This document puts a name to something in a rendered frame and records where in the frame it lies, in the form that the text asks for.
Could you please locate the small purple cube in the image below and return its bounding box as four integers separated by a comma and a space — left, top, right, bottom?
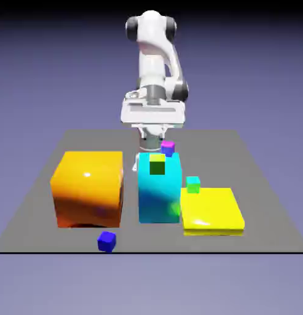
160, 140, 176, 158

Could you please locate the small dark green cube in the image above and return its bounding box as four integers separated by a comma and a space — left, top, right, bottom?
149, 153, 166, 176

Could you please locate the large yellow box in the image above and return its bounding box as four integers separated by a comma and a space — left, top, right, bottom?
179, 187, 246, 237

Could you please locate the large orange box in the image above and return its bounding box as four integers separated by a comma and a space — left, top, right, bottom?
50, 150, 124, 229

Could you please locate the small blue cube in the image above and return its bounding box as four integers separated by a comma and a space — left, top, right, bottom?
96, 231, 117, 253

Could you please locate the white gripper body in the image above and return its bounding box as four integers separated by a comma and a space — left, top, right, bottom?
120, 98, 186, 129

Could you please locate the small bright green cube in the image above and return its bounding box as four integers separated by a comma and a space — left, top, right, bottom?
186, 176, 202, 194

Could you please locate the large cyan box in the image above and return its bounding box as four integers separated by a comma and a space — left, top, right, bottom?
138, 151, 183, 225

